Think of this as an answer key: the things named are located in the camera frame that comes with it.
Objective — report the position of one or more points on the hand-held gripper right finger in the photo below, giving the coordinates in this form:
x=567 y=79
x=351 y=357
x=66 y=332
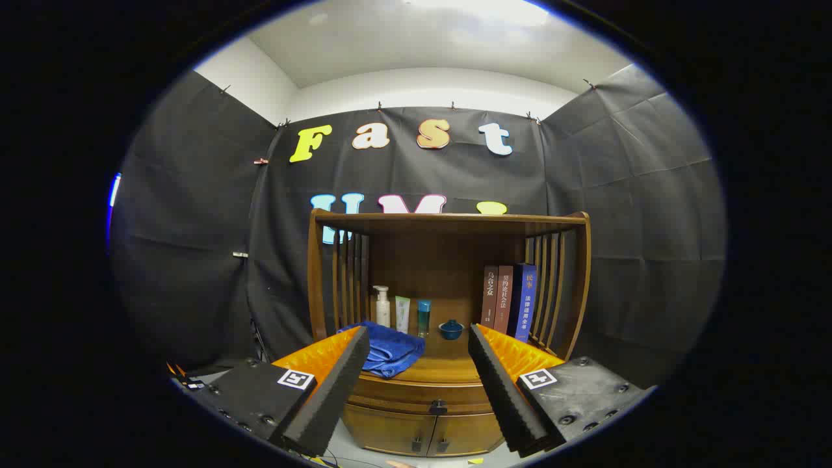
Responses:
x=500 y=390

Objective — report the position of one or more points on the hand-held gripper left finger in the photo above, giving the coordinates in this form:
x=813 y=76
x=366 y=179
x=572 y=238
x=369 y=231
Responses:
x=338 y=390

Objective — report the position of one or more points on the wooden drawer with black knob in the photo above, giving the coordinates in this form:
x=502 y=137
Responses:
x=403 y=395

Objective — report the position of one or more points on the wooden cabinet door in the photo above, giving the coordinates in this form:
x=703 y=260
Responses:
x=471 y=434
x=387 y=430

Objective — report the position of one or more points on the wooden countertop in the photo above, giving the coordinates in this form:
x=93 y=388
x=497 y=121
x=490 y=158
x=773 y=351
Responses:
x=445 y=365

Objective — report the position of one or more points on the wooden cabinet with slatted sides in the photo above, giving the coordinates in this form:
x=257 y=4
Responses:
x=429 y=260

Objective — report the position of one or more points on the folded blue towel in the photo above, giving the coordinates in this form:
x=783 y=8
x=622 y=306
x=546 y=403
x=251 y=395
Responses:
x=396 y=351

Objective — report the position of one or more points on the blue lidded teacup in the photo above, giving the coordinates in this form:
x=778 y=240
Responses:
x=451 y=331

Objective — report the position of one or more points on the blue book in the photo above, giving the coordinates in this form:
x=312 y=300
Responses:
x=524 y=305

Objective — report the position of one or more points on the reddish brown book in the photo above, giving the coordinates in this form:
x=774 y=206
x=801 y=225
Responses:
x=504 y=302

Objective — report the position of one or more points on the white pump bottle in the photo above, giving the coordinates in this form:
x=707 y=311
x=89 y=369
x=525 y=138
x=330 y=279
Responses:
x=383 y=313

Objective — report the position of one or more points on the white and green tube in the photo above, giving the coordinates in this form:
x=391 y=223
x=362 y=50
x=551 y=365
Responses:
x=402 y=317

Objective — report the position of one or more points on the teal bottle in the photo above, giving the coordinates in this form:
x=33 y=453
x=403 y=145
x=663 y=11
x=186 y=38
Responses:
x=424 y=320

